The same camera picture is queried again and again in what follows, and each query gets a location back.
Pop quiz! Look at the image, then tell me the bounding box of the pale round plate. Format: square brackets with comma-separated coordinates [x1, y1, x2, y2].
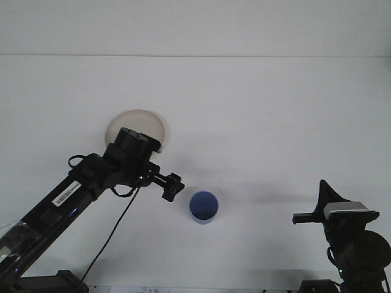
[105, 109, 170, 155]

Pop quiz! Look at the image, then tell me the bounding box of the grey camera box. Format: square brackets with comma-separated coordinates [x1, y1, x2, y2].
[323, 201, 371, 221]

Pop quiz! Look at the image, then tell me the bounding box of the pale blue cup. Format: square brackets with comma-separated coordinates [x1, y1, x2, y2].
[189, 190, 219, 225]

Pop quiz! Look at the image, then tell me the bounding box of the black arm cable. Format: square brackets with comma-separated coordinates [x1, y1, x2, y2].
[67, 154, 143, 285]
[326, 245, 337, 267]

